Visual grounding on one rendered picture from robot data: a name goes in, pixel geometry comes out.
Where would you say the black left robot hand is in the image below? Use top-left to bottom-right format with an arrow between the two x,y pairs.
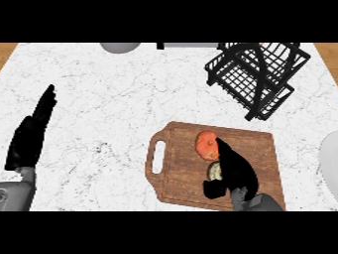
4,83 -> 60,173

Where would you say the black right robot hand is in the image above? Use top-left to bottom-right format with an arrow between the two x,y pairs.
203,137 -> 261,202

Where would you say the brown wooden cutting board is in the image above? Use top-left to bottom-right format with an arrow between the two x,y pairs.
146,120 -> 287,212

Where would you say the orange frosted cupcake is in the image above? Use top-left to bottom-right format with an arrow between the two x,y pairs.
196,130 -> 225,182

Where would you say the grey round bowl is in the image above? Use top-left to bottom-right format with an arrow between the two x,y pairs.
98,42 -> 143,55

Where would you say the grey flat appliance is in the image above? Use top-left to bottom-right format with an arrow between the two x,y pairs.
156,42 -> 222,51

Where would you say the black wire tiered basket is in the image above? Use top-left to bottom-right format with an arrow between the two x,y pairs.
205,42 -> 312,122

